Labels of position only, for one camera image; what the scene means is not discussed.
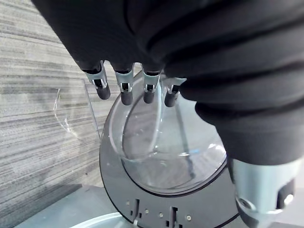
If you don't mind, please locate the white washing machine body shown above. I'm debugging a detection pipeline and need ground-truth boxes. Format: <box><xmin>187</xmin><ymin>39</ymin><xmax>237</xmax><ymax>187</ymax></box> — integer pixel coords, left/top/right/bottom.
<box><xmin>16</xmin><ymin>184</ymin><xmax>304</xmax><ymax>228</ymax></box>

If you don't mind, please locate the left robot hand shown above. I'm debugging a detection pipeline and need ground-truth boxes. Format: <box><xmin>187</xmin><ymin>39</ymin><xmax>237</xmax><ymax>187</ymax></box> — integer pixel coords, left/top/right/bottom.
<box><xmin>30</xmin><ymin>0</ymin><xmax>304</xmax><ymax>228</ymax></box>

